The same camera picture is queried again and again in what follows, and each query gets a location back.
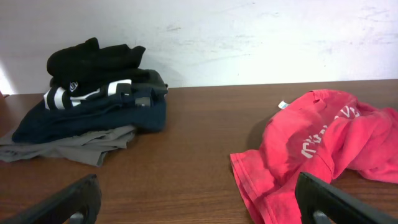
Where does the red t-shirt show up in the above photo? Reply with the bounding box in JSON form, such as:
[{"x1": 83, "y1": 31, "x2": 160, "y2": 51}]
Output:
[{"x1": 230, "y1": 90, "x2": 397, "y2": 223}]

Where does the black folded garment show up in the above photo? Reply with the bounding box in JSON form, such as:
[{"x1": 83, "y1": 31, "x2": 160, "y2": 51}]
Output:
[{"x1": 47, "y1": 37, "x2": 167, "y2": 96}]

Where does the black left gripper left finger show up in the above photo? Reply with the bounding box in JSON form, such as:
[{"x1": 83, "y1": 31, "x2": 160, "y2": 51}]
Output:
[{"x1": 1, "y1": 174, "x2": 102, "y2": 224}]

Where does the navy white striped folded garment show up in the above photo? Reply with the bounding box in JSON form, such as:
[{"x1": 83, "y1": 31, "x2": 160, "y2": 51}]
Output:
[{"x1": 12, "y1": 83, "x2": 168, "y2": 144}]

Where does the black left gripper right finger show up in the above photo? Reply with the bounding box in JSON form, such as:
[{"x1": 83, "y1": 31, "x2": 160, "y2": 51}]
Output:
[{"x1": 295, "y1": 172, "x2": 397, "y2": 224}]

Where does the grey folded garment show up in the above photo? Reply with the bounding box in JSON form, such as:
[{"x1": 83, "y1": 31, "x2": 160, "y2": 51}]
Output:
[{"x1": 1, "y1": 126, "x2": 136, "y2": 167}]

